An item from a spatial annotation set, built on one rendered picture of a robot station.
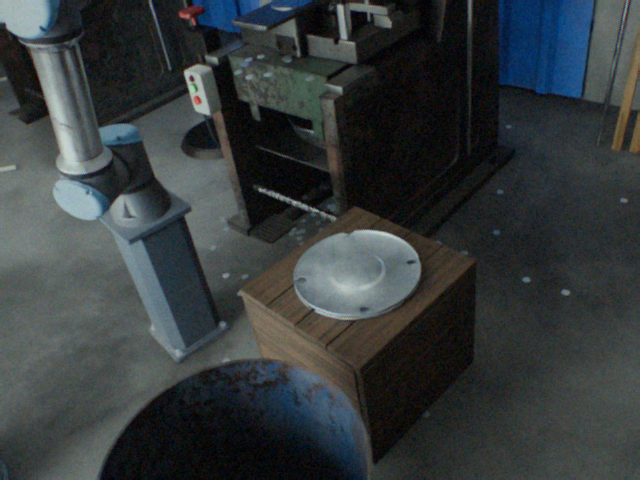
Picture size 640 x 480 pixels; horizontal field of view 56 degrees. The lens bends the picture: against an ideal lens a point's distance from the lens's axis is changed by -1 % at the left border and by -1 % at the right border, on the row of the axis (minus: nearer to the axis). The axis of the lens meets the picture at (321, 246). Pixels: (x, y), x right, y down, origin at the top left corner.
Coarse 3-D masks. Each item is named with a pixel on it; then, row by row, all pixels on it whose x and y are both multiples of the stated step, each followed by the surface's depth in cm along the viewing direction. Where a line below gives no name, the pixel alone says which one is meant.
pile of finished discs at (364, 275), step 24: (336, 240) 149; (360, 240) 147; (384, 240) 146; (312, 264) 143; (336, 264) 141; (360, 264) 139; (384, 264) 139; (408, 264) 139; (312, 288) 136; (336, 288) 135; (360, 288) 134; (384, 288) 133; (408, 288) 132; (336, 312) 129; (360, 312) 128; (384, 312) 128
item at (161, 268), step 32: (160, 224) 149; (128, 256) 157; (160, 256) 155; (192, 256) 162; (160, 288) 159; (192, 288) 166; (160, 320) 167; (192, 320) 171; (224, 320) 182; (192, 352) 174
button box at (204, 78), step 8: (184, 72) 179; (192, 72) 176; (200, 72) 175; (208, 72) 177; (200, 80) 176; (208, 80) 177; (200, 88) 178; (208, 88) 178; (216, 88) 181; (192, 96) 183; (200, 96) 180; (208, 96) 179; (216, 96) 182; (208, 104) 180; (216, 104) 183; (200, 112) 185; (208, 112) 182; (216, 144) 197
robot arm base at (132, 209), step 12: (156, 180) 151; (132, 192) 145; (144, 192) 147; (156, 192) 149; (120, 204) 147; (132, 204) 146; (144, 204) 147; (156, 204) 149; (168, 204) 153; (120, 216) 148; (132, 216) 149; (144, 216) 148; (156, 216) 150
